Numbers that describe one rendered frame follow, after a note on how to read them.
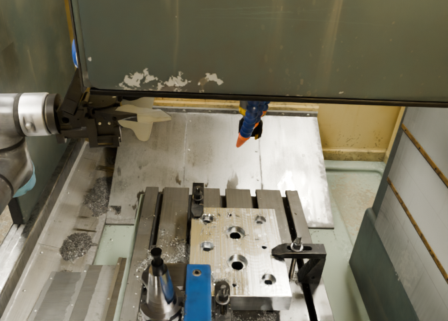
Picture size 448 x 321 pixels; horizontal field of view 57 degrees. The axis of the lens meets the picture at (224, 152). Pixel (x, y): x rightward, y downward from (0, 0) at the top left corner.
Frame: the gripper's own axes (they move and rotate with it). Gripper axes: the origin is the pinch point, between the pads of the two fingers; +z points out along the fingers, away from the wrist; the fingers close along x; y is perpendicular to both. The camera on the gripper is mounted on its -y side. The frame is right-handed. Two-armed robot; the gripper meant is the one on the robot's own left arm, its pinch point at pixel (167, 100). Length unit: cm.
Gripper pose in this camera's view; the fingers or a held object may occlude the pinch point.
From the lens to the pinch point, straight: 74.4
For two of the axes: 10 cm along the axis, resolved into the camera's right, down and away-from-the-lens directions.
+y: -0.2, 8.3, 5.5
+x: 1.1, 5.5, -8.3
